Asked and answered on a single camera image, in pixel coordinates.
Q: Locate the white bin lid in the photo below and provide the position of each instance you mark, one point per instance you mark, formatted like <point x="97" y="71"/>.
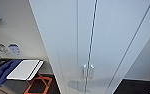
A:
<point x="24" y="69"/>

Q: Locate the white wardrobe door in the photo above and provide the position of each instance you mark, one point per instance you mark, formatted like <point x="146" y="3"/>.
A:
<point x="61" y="40"/>
<point x="117" y="36"/>

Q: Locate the white wardrobe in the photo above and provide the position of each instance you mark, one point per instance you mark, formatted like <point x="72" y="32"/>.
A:
<point x="137" y="50"/>

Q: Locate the white blue wall sticker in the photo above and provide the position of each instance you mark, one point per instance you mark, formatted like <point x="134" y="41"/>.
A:
<point x="1" y="49"/>
<point x="14" y="49"/>

